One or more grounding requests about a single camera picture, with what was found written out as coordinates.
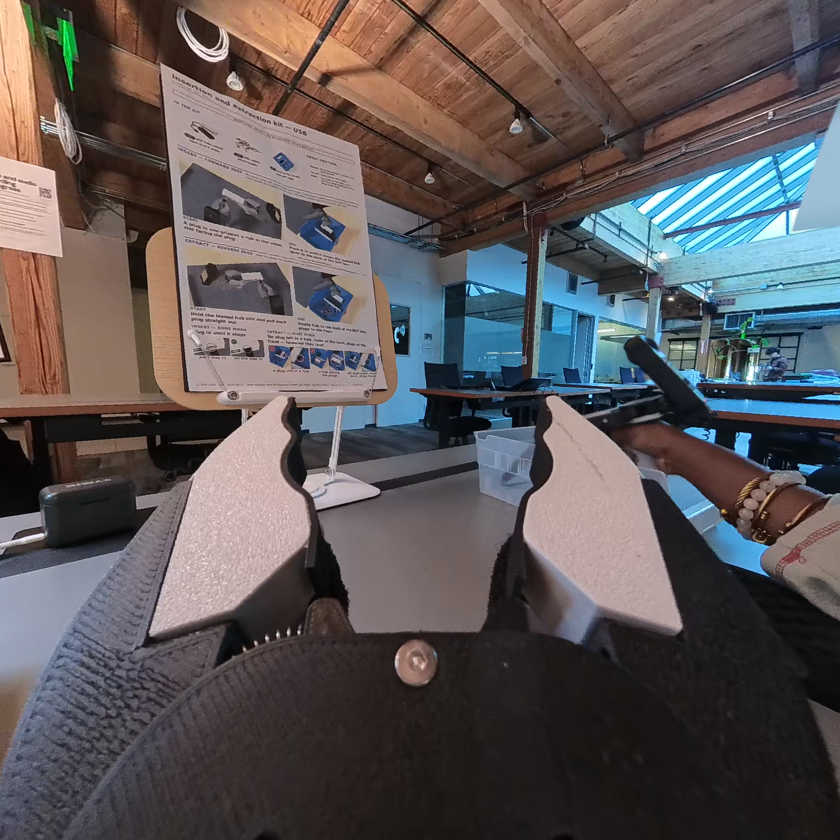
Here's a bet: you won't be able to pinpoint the green exit sign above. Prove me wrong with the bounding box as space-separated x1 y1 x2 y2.
23 3 80 93

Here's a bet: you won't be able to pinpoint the white cable bundle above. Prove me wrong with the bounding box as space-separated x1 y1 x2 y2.
52 98 83 165

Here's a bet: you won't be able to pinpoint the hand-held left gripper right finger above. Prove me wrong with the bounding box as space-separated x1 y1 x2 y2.
489 395 683 649

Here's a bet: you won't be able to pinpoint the white paper notice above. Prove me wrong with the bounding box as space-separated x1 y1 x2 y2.
0 155 63 257

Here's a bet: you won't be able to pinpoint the wooden office desk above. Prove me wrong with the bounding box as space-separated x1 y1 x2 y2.
696 381 840 435
410 384 611 447

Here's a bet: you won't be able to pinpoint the gold and bead bracelets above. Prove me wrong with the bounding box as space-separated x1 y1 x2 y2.
718 469 831 546

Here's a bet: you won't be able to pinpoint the printed instruction poster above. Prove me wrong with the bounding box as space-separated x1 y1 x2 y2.
161 63 388 392

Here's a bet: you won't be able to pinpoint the person's right forearm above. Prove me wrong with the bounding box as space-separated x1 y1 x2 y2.
725 462 840 621

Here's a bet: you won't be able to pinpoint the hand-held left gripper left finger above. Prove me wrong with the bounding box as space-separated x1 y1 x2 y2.
150 395 350 641

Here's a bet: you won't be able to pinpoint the person's right hand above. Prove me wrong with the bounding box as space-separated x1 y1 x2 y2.
613 421 759 516

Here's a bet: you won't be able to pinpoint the large clear plastic bin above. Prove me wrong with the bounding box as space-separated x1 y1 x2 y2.
474 427 538 508

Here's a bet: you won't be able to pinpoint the black charging case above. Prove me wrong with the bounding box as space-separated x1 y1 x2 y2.
39 476 139 549

